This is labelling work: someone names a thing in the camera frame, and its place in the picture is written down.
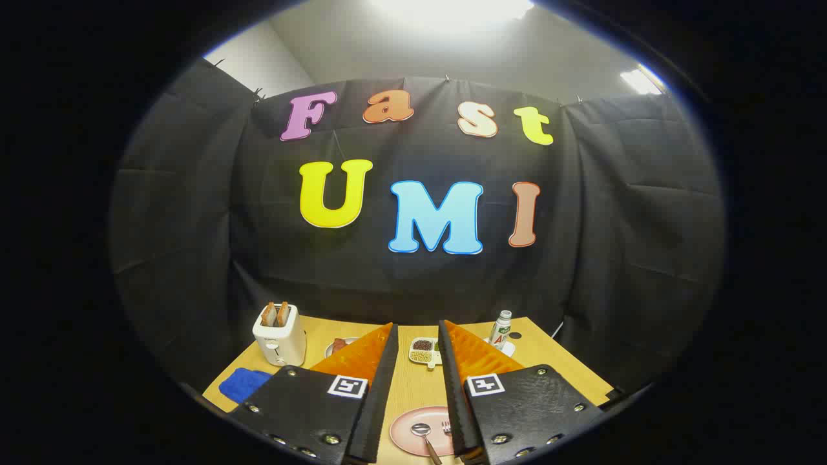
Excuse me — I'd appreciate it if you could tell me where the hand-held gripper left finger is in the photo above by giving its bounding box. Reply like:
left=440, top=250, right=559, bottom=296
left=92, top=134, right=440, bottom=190
left=229, top=322, right=399, bottom=465

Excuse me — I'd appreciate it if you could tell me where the ceiling light panel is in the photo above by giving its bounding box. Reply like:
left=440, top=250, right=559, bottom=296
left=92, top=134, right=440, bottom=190
left=368, top=0, right=537, bottom=33
left=619, top=63, right=666, bottom=96

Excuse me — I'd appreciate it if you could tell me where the white divided bean dish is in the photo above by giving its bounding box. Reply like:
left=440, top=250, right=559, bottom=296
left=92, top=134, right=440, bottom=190
left=408, top=337, right=444, bottom=370

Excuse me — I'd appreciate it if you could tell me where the white drink bottle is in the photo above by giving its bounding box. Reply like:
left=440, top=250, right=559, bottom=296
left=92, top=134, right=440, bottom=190
left=489, top=310, right=513, bottom=351

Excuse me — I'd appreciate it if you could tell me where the pink round plate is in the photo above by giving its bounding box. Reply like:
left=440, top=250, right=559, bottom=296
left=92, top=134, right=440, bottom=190
left=389, top=406, right=461, bottom=459

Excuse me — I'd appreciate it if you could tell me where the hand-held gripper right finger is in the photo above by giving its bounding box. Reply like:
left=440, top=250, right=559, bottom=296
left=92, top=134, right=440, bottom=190
left=438, top=319, right=605, bottom=465

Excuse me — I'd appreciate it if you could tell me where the white toaster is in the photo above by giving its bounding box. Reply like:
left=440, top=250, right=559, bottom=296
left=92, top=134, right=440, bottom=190
left=252, top=304, right=308, bottom=367

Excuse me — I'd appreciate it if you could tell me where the blue cloth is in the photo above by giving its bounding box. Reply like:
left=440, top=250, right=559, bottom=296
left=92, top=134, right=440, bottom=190
left=218, top=367, right=273, bottom=405

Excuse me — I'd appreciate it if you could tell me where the metal spoon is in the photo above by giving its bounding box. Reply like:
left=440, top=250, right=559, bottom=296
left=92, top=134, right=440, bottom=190
left=411, top=422, right=444, bottom=465

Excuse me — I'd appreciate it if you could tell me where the oval food plate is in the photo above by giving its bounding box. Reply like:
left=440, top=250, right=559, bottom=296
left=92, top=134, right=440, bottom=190
left=324, top=336, right=361, bottom=360

